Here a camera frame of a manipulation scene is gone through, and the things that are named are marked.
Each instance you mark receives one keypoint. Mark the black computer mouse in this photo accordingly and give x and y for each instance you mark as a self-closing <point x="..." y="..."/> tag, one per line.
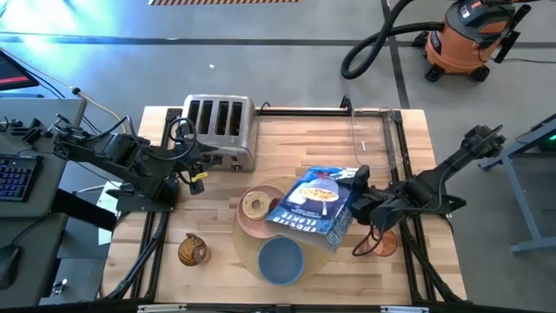
<point x="8" y="266"/>

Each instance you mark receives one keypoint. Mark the black metal table frame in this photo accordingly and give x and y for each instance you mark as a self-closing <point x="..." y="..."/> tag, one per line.
<point x="404" y="148"/>

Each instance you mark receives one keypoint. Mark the tan bagel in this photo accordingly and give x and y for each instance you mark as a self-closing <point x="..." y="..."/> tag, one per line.
<point x="256" y="204"/>

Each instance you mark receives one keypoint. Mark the clear plastic bin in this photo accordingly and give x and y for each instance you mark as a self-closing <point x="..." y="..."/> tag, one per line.
<point x="391" y="139"/>

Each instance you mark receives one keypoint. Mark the computer monitor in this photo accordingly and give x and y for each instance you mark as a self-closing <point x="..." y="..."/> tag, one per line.
<point x="15" y="71"/>

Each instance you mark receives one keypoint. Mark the silver desk clamp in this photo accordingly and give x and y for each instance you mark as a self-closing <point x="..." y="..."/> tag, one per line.
<point x="59" y="287"/>

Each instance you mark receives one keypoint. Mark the grey desk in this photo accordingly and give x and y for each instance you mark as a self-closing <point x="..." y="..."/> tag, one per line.
<point x="39" y="226"/>

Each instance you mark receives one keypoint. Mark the pink plate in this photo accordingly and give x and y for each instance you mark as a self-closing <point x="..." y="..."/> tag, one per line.
<point x="254" y="226"/>

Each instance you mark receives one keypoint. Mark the white paper sheet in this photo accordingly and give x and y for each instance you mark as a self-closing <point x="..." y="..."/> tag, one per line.
<point x="106" y="195"/>

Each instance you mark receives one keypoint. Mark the backlit black keyboard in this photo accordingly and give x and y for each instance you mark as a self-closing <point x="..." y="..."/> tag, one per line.
<point x="17" y="178"/>

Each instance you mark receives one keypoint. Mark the orange shop vacuum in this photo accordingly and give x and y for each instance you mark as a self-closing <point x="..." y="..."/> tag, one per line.
<point x="469" y="39"/>

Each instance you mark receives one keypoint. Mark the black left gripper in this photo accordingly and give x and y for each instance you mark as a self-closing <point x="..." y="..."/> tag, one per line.
<point x="189" y="156"/>

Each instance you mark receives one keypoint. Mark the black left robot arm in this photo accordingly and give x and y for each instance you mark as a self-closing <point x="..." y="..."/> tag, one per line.
<point x="108" y="152"/>

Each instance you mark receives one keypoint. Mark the grey metal stand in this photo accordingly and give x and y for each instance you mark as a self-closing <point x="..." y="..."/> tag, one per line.
<point x="517" y="191"/>

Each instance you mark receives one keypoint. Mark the silver metal bracket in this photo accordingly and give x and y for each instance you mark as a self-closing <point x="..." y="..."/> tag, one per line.
<point x="160" y="308"/>
<point x="404" y="309"/>

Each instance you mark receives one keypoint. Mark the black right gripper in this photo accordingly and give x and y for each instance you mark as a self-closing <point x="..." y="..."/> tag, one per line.
<point x="382" y="206"/>

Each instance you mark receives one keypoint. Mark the blue frosted flakes cereal box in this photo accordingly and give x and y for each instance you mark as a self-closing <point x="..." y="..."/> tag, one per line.
<point x="313" y="204"/>

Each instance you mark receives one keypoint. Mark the large blue ceramic bowl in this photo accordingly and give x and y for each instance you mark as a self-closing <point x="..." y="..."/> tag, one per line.
<point x="281" y="261"/>

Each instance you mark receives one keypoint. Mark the stainless steel four-slot toaster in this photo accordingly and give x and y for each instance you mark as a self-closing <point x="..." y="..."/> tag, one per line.
<point x="219" y="130"/>

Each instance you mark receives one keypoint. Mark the amber glass cup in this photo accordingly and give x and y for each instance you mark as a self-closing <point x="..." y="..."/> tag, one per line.
<point x="386" y="244"/>

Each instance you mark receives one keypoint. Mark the red apple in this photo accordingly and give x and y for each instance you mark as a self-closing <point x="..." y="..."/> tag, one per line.
<point x="275" y="204"/>

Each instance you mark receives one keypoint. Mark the round woven straw placemat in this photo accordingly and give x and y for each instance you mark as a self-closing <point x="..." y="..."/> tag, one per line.
<point x="247" y="256"/>

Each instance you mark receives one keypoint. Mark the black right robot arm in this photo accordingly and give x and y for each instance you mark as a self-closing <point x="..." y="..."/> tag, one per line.
<point x="456" y="171"/>

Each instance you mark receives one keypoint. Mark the small white strip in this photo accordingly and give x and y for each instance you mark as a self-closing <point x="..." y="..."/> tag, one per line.
<point x="364" y="145"/>

